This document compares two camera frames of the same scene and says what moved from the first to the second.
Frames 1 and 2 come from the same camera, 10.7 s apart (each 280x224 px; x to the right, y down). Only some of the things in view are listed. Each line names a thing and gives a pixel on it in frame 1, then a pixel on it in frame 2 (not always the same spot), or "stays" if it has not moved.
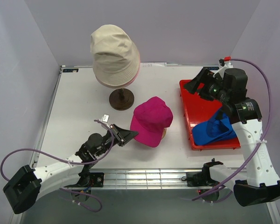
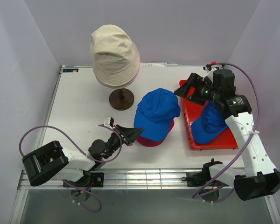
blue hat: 213,130 to 156,109
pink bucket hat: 121,86 stays
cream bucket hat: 115,58 stays
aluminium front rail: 173,179 stays
